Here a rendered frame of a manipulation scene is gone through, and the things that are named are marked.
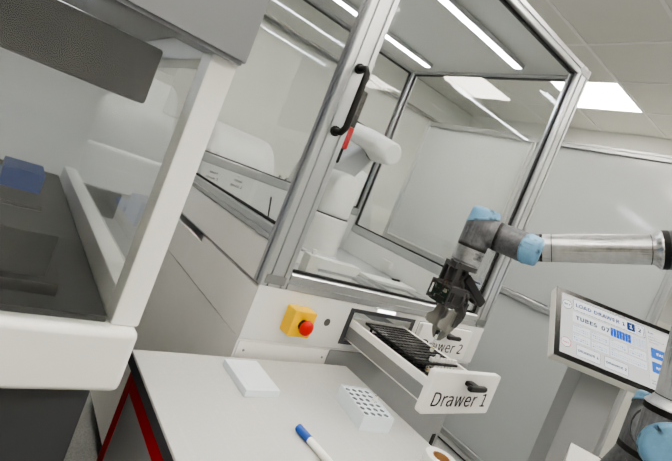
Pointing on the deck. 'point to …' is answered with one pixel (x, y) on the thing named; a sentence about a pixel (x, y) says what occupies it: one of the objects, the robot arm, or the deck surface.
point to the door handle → (353, 100)
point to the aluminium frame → (274, 231)
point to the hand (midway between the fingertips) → (439, 334)
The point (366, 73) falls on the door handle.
